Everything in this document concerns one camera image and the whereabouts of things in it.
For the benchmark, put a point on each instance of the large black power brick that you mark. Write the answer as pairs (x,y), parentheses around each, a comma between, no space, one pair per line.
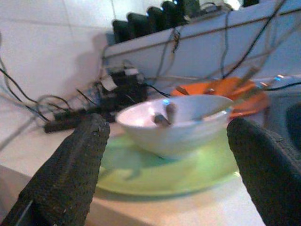
(127,91)

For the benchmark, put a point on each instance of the white ceramic bowl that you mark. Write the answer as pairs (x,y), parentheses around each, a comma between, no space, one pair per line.
(176,141)

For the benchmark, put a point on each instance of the black battery charger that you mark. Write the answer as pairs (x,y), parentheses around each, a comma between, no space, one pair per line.
(121,31)
(156,18)
(174,13)
(140,24)

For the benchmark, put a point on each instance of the stainless steel sink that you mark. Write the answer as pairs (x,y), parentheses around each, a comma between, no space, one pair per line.
(277,106)

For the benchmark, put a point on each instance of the black power strip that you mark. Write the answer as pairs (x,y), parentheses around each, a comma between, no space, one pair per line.
(65,122)

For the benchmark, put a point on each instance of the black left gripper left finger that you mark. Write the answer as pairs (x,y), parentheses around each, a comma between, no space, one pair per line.
(63,169)

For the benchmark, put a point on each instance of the orange bowl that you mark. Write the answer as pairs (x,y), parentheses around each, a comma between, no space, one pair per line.
(200,88)

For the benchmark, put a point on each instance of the green plate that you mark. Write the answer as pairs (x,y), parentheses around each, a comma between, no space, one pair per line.
(164,180)

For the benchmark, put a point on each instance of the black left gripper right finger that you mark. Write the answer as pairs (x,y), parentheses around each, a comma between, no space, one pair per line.
(270,174)

